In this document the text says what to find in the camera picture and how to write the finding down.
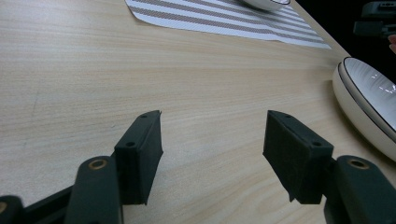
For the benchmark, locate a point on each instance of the brown and white striped placemat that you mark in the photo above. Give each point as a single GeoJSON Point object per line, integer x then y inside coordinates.
{"type": "Point", "coordinates": [218, 18]}

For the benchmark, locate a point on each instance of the white plate with grey inside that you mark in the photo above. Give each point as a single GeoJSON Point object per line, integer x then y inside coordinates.
{"type": "Point", "coordinates": [264, 3]}
{"type": "Point", "coordinates": [351, 105]}

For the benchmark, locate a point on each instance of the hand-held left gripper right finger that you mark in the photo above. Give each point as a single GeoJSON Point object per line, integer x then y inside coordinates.
{"type": "Point", "coordinates": [295, 161]}

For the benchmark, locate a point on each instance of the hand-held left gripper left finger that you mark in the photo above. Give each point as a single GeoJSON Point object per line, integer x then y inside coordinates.
{"type": "Point", "coordinates": [138, 168]}

